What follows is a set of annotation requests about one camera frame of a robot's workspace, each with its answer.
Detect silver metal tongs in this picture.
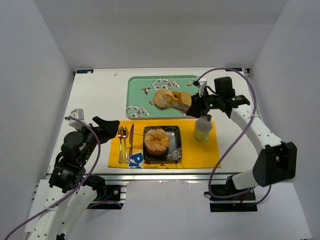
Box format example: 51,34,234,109
163,94,213,122

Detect orange sugared bundt cake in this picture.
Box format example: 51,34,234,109
144,128,171,156

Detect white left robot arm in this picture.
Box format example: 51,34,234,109
29,116,120,240

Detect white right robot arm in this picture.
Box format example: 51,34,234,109
186,76,298,191

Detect brown bread slice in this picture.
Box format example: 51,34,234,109
180,91,192,107

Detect iridescent spoon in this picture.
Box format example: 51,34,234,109
118,126,126,165

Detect pale yellow mug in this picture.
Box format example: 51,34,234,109
193,118,213,143

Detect small orange donut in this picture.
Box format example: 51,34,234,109
170,91,182,105

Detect iridescent knife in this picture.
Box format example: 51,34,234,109
129,123,135,162

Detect plain beige bagel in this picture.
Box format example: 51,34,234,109
153,89,173,109

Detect yellow printed placemat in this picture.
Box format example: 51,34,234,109
108,119,220,170

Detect blue label sticker right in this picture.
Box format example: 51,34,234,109
225,67,243,72

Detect blue label sticker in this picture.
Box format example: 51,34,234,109
225,67,243,72
76,69,94,74

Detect green floral tray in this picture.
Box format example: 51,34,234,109
125,75,198,119

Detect black floral square plate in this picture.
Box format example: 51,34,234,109
143,125,182,162

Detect blue label sticker left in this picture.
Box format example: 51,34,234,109
76,69,94,74

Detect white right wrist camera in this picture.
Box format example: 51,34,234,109
192,77,207,98

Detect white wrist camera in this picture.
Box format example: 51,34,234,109
192,77,207,98
65,108,85,129

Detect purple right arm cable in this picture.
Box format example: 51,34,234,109
194,67,272,206

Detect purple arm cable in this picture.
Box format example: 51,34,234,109
194,67,272,206
0,115,101,240

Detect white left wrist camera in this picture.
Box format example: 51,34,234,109
65,108,85,129

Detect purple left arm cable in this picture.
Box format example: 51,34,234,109
0,115,101,240

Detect aluminium table frame rail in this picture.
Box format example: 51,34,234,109
46,172,241,183

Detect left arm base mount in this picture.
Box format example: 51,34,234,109
82,174,124,210

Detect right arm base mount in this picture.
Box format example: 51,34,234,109
204,176,258,213

